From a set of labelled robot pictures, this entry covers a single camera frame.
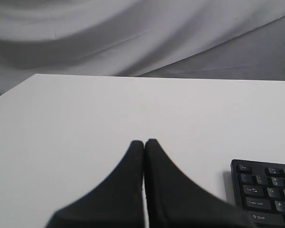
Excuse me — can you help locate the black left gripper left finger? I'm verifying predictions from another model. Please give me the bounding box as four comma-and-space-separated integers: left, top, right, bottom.
47, 141, 144, 228

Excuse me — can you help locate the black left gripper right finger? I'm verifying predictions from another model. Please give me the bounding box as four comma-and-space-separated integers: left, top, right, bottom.
144, 139, 254, 228

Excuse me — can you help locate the black acer keyboard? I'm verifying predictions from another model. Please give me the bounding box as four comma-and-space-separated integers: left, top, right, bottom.
231, 160, 285, 228

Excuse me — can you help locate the white backdrop cloth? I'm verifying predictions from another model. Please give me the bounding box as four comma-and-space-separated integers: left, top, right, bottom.
0, 0, 285, 95

